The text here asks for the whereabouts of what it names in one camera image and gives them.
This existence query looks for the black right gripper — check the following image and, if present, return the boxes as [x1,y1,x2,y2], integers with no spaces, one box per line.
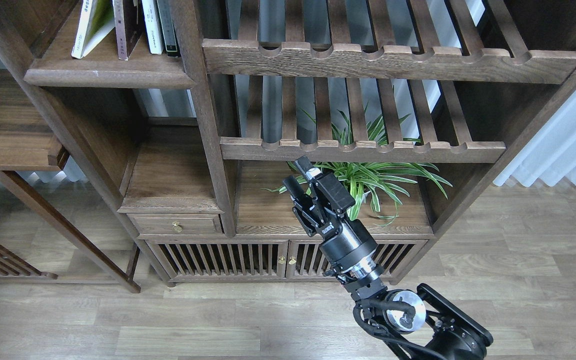
[283,156,383,286]

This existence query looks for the dark brown book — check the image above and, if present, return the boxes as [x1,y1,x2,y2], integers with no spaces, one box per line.
[112,0,144,60]

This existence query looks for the yellow green book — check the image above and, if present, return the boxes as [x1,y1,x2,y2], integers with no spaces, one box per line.
[71,0,115,59]

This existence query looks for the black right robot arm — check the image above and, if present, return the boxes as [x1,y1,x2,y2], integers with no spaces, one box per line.
[283,156,494,360]

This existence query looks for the green spider plant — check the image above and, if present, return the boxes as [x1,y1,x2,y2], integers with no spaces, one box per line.
[264,102,453,226]

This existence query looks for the brass cabinet door knobs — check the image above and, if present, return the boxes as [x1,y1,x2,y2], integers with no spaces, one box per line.
[278,256,297,265]

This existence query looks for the brass drawer knob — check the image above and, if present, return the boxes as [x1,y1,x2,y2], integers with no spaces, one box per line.
[172,221,184,233]

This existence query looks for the dark wooden bookshelf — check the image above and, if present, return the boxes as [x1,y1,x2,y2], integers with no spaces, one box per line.
[0,0,576,286]

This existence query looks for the white upright book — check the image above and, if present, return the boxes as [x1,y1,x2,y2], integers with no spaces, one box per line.
[141,0,165,55]

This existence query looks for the dark upright book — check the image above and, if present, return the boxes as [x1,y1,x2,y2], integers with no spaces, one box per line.
[157,0,181,58]

